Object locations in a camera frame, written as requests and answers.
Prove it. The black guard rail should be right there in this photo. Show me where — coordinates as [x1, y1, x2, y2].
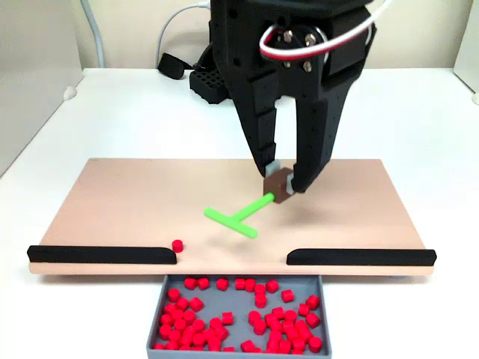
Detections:
[26, 245, 177, 266]
[286, 248, 438, 267]

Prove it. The beige board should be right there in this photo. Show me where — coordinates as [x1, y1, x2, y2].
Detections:
[28, 157, 435, 277]

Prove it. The grey tube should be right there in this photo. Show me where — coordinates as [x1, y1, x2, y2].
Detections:
[79, 0, 106, 69]

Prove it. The green T-shaped pusher tool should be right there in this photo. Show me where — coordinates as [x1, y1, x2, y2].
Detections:
[203, 168, 296, 239]

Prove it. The white USB cable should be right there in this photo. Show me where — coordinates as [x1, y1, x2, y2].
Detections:
[155, 0, 213, 70]

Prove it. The white red black gripper cable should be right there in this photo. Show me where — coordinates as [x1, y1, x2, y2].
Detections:
[258, 0, 394, 63]

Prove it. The grey container tray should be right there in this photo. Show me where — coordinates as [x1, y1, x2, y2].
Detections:
[144, 274, 334, 359]

